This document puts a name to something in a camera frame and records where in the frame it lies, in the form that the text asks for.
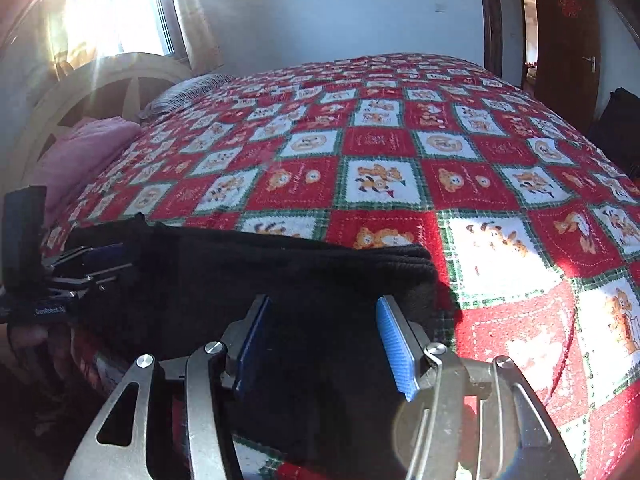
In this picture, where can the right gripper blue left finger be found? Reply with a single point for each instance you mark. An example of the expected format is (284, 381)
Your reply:
(244, 340)

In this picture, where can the yellow curtain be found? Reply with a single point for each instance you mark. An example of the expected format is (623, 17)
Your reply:
(202, 48)

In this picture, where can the red patterned bed quilt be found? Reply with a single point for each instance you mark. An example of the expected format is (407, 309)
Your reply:
(534, 232)

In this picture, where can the black suitcase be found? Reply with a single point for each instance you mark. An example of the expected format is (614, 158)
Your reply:
(617, 132)

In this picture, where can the folded pink blanket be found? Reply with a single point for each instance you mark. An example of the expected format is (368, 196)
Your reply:
(76, 159)

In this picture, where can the brown wooden door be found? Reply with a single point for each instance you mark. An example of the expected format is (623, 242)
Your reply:
(568, 72)

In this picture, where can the red door decoration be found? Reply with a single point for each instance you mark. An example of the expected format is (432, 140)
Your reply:
(570, 8)

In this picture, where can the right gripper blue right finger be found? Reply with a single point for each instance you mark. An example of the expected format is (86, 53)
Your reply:
(404, 343)

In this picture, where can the cream wooden headboard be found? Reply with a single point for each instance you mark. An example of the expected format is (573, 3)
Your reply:
(117, 86)

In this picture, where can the grey striped pillow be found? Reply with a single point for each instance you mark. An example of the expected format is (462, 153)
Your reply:
(182, 94)

